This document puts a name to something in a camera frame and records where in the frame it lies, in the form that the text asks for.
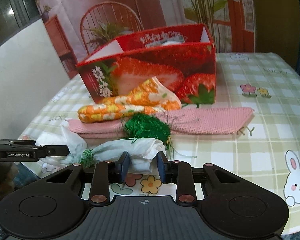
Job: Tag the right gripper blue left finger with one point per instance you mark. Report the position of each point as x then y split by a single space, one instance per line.
106 173

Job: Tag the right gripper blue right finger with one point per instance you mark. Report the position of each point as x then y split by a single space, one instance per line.
178 173

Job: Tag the white plastic bag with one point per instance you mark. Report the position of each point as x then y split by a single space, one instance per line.
142 152

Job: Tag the pink knitted cloth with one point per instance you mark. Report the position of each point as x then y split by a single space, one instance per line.
185 121

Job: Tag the green thread tassel bundle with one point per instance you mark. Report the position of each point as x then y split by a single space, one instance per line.
141 126

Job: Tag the printed living room backdrop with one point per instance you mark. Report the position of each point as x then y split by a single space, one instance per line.
231 22

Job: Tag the person's hand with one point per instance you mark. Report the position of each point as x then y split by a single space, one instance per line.
8 172

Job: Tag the orange floral oven mitt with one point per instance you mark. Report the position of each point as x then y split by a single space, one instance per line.
148 98

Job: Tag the checkered bunny tablecloth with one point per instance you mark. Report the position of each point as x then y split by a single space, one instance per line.
256 152

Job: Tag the red strawberry cardboard box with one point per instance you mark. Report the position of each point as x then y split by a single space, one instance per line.
181 57

